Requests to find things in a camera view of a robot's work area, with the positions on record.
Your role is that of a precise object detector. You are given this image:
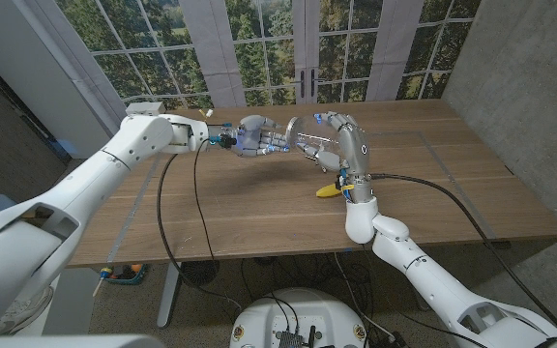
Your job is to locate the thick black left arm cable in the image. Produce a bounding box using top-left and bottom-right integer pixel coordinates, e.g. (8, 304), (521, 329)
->
(155, 152), (244, 311)

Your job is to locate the white stick with blue cap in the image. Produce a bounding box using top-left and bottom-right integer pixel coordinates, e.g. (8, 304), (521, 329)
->
(92, 267), (114, 298)

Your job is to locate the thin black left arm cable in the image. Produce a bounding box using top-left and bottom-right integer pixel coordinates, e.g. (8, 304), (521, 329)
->
(191, 138), (218, 263)

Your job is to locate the grey white sneaker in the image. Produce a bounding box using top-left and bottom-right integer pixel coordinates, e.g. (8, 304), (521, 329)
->
(0, 287), (52, 335)

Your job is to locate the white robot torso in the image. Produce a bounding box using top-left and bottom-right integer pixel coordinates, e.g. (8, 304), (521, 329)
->
(229, 288), (369, 348)

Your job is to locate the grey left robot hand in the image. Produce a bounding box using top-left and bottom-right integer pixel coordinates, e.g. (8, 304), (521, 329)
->
(231, 114), (290, 159)

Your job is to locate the printed window backdrop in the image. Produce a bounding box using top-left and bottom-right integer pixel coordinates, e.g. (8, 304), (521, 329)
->
(55, 0), (483, 110)

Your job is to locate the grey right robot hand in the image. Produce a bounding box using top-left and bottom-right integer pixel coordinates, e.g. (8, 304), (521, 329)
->
(303, 110), (372, 178)

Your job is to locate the yellow toy banana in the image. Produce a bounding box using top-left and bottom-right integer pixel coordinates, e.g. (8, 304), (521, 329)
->
(315, 182), (343, 199)

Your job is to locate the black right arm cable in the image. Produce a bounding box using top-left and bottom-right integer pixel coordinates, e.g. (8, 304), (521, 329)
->
(369, 172), (557, 337)

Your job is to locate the black round fan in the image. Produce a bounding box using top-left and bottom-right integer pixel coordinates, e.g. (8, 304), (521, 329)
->
(181, 260), (220, 289)

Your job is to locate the white table leg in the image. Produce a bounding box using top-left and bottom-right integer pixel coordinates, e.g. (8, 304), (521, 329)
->
(156, 262), (183, 330)

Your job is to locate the teal basket with items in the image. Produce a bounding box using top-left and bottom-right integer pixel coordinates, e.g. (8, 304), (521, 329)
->
(98, 263), (147, 286)

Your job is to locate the clear plastic jar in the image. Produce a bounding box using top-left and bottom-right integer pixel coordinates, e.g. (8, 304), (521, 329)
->
(285, 115), (345, 159)

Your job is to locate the white power strip box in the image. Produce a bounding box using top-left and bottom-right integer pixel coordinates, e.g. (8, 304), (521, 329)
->
(125, 101), (166, 116)

